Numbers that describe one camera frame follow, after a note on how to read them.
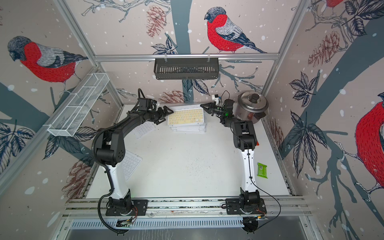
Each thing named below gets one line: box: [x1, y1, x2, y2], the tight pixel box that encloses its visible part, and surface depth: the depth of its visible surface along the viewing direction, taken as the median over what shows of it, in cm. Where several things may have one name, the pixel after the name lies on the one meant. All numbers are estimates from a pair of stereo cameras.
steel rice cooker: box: [235, 90, 269, 124], surface depth 99 cm
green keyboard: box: [168, 123, 207, 133], surface depth 105 cm
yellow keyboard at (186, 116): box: [167, 107, 205, 126], surface depth 99 cm
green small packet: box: [257, 162, 268, 179], surface depth 85 cm
